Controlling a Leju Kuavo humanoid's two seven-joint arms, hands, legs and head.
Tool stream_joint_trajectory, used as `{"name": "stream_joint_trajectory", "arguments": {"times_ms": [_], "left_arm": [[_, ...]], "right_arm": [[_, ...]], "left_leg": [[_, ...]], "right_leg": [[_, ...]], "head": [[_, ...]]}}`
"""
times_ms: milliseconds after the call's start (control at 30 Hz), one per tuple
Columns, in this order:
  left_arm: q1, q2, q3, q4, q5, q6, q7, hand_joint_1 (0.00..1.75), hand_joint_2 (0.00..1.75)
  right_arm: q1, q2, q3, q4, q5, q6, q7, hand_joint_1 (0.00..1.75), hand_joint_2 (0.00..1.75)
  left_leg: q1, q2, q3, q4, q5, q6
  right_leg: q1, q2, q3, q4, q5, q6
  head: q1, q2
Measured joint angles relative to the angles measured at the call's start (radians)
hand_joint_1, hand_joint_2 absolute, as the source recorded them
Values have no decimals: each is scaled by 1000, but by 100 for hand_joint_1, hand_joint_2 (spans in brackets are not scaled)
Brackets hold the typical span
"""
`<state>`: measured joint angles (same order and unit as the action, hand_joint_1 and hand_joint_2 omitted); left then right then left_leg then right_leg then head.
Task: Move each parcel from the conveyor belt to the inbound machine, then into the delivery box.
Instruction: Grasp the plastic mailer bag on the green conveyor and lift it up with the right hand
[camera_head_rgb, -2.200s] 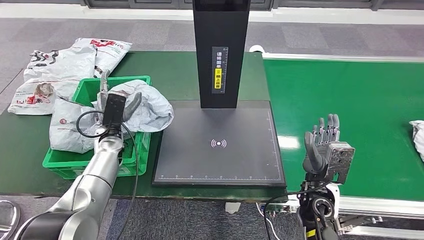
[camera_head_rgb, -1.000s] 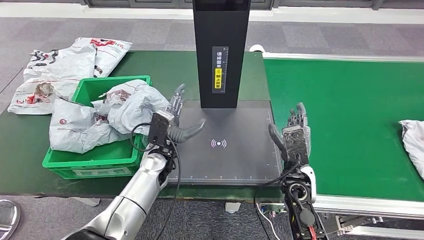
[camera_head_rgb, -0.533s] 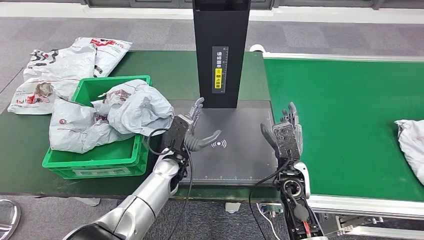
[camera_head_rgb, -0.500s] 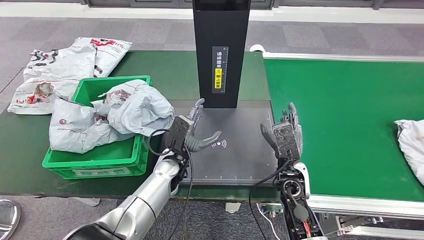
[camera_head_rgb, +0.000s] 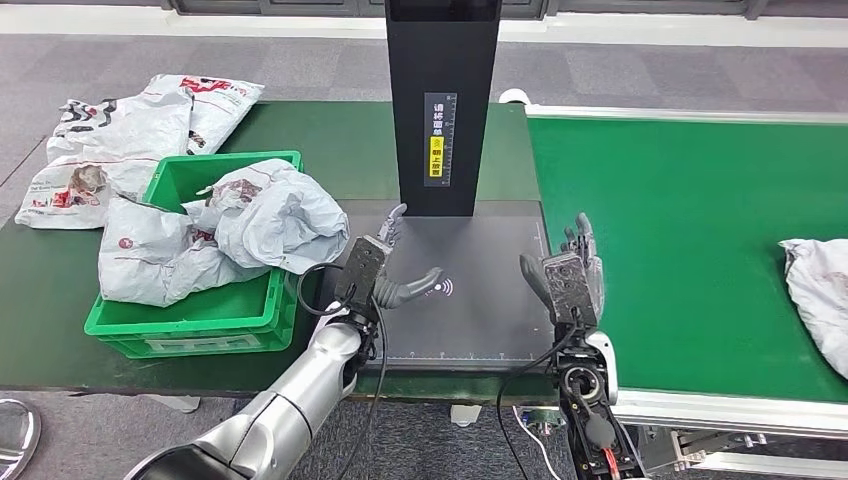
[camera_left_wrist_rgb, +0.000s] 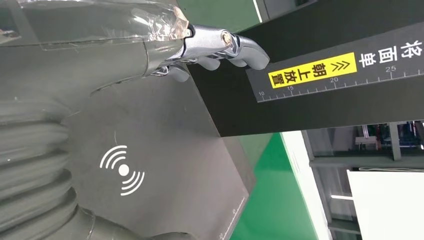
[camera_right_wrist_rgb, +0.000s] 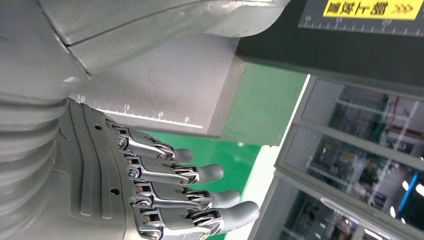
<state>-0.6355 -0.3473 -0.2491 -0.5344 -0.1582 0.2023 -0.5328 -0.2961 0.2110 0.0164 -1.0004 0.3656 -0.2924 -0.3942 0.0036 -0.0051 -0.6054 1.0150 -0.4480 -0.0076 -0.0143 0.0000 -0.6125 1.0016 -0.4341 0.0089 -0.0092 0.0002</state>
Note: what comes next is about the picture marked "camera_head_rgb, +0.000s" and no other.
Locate white table foot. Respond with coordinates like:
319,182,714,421
450,404,484,429
139,394,200,413

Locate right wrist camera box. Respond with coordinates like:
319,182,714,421
541,251,600,329

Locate white courier bag brown picture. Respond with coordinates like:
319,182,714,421
14,158,160,231

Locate white courier bag red print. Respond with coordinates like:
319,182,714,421
144,74,265,157

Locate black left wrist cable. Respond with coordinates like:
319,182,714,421
296,262,389,480

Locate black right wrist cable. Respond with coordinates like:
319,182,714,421
495,324,578,480

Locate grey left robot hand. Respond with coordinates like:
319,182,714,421
372,203,445,311

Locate white courier bag black print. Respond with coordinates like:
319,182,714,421
44,91,195,167

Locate dark framed glass partition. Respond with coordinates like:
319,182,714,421
168,0,848,21

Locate green plastic crate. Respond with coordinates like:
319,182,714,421
84,150,313,359

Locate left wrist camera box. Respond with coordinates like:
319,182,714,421
333,235,393,319

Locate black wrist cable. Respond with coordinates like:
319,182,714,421
495,324,578,480
296,262,389,480

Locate shiny silver robot shell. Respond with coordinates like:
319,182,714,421
0,398,42,480

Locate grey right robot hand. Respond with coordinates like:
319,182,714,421
519,211,605,321

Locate thin white cable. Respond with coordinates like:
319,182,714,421
511,405,564,480

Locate black inbound scanner machine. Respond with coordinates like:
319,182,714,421
331,0,556,372

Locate small green circuit board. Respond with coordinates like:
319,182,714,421
519,409,564,431

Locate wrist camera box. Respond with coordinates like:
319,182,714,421
333,235,393,319
541,251,600,329

